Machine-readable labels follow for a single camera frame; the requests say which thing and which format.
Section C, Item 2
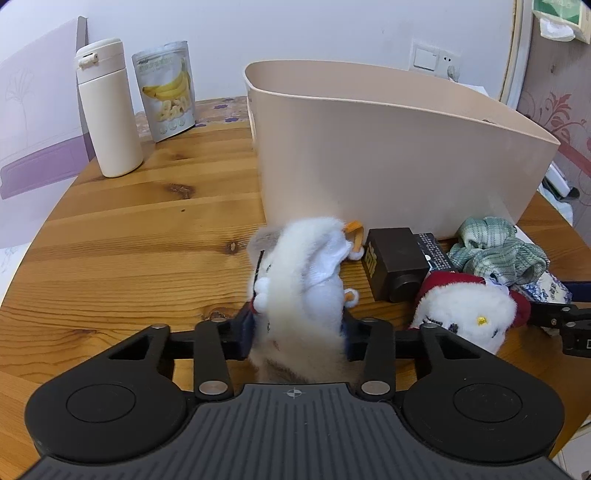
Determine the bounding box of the blue white patterned cloth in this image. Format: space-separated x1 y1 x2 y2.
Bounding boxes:
508 272 573 305

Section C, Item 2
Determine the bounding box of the black printed small packet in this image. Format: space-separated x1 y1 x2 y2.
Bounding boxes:
416 232 458 274

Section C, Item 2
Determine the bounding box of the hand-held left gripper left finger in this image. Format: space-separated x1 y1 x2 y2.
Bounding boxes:
108 307 258 400

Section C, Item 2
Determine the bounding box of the beige plastic storage bin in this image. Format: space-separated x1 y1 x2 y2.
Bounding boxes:
243 60 561 241

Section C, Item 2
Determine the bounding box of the cream door frame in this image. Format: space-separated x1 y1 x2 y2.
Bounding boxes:
499 0 536 109

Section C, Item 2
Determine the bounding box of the lavender printed board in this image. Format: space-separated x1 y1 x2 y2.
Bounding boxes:
0 16 93 241

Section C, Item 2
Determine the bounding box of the white thermos bottle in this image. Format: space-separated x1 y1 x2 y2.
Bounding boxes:
75 38 144 178

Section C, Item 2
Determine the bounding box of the white wall switch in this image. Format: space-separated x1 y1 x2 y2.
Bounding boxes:
409 41 443 73

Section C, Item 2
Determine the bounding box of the silver banana snack pouch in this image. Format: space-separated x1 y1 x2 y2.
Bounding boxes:
131 41 197 143

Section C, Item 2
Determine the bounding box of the green tissue pack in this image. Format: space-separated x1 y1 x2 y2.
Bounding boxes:
531 0 591 40

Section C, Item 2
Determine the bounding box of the dark brown box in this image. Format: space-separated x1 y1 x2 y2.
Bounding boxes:
367 227 431 304

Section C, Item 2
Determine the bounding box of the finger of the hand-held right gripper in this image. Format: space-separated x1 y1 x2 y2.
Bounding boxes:
527 302 591 358
560 278 591 304

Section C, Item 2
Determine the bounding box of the red white plush toy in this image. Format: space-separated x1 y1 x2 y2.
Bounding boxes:
409 271 532 356

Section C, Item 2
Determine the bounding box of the white wall socket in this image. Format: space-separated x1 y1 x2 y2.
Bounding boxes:
436 48 461 77

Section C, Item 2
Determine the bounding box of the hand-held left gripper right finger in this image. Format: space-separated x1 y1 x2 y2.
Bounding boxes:
342 314 483 398

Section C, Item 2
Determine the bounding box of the white fluffy plush toy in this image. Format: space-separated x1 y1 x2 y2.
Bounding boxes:
247 218 368 384

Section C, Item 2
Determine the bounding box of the white device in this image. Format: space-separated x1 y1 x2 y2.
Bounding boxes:
539 161 581 204

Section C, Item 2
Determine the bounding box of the green knitted cloth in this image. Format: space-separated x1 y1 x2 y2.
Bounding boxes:
447 216 551 286

